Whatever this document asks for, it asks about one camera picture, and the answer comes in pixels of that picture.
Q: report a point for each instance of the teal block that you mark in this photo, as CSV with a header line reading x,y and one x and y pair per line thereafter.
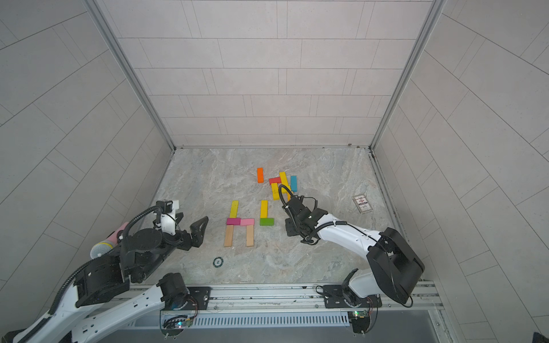
x,y
293,183

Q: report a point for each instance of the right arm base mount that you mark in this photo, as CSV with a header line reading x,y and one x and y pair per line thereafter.
x,y
335,296

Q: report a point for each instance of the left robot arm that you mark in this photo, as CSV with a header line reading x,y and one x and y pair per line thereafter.
x,y
143,244

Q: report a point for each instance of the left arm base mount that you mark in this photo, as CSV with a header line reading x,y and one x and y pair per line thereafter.
x,y
196,298

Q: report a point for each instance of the right circuit board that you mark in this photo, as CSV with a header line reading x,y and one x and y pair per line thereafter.
x,y
360,321

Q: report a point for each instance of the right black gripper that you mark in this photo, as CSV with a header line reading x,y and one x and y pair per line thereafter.
x,y
289,230

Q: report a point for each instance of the circuit board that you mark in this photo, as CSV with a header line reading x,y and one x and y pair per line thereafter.
x,y
360,321
174,326

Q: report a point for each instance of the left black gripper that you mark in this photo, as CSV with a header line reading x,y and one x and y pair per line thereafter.
x,y
189,242

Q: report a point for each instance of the magenta block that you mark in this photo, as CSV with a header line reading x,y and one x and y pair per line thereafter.
x,y
233,222

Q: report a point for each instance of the orange block top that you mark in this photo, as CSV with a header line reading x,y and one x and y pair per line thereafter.
x,y
260,175

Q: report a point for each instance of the yellow block upper diagonal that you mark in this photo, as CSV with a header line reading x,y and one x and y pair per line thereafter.
x,y
284,186

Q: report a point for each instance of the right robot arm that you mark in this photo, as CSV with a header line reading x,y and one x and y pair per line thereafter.
x,y
394,267

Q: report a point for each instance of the pink block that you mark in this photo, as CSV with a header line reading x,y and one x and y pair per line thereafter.
x,y
246,222

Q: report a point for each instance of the red block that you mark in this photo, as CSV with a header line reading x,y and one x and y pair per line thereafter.
x,y
274,180

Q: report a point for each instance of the left circuit board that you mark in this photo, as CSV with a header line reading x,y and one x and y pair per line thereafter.
x,y
174,326

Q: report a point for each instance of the tan wooden block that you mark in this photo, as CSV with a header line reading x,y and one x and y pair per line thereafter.
x,y
228,238
250,235

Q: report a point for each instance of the pink microphone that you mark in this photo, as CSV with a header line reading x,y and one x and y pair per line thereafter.
x,y
105,246

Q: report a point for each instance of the small printed card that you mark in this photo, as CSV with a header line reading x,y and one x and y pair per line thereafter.
x,y
362,204

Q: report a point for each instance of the yellow block short vertical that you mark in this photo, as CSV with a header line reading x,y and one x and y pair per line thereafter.
x,y
275,191

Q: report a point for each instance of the green block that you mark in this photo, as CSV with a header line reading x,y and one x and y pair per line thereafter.
x,y
267,222

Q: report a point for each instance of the aluminium rail frame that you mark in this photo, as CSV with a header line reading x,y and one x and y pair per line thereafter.
x,y
241,298

